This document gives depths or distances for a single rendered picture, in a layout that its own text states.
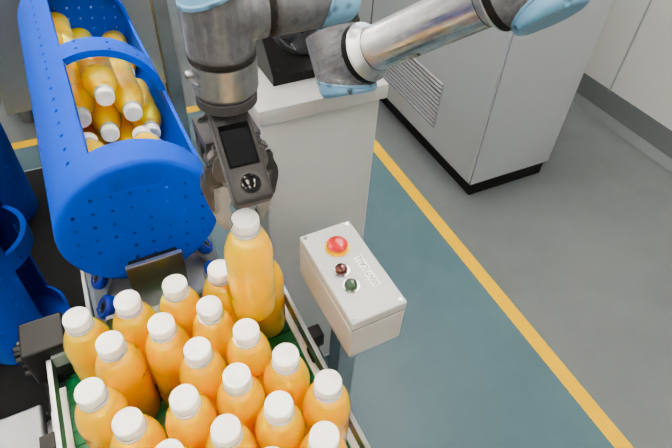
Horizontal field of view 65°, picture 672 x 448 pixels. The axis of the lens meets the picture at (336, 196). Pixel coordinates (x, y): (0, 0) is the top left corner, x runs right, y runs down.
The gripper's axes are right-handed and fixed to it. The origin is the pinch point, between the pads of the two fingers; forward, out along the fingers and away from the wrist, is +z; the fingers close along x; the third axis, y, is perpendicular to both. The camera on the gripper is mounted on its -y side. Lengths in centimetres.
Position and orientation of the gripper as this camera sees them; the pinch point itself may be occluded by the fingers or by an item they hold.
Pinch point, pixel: (245, 221)
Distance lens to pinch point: 74.9
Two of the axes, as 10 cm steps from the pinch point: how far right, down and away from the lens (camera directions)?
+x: -8.9, 2.8, -3.5
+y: -4.5, -6.3, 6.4
